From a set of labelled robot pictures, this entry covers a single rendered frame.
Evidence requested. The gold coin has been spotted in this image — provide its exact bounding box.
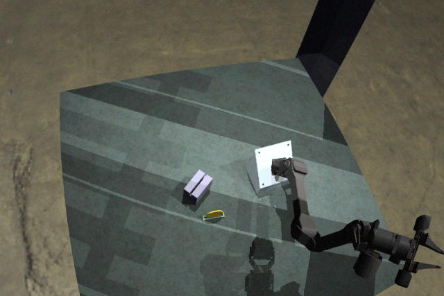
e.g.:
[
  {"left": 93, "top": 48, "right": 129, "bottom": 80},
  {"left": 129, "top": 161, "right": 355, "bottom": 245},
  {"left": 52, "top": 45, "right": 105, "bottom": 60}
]
[{"left": 206, "top": 211, "right": 223, "bottom": 218}]

